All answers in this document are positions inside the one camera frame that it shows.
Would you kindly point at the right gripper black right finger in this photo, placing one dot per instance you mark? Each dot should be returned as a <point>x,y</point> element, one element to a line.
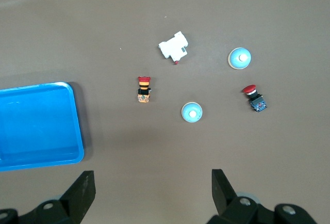
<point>227,203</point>

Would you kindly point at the blue dome bell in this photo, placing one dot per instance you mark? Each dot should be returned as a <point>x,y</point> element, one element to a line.
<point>239,58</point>
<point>192,113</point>

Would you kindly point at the blue plastic tray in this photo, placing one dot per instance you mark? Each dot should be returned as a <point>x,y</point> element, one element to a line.
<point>38,120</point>

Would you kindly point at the striped red emergency stop switch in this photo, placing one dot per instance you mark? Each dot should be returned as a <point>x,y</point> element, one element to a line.
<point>143,89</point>

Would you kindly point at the red mushroom push button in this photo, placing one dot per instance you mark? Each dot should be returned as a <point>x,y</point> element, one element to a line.
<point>255,100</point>

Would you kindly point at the white circuit breaker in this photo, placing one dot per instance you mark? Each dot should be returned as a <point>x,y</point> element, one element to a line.
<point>172,48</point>

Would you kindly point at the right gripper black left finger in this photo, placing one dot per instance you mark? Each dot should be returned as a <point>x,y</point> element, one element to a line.
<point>74,200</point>

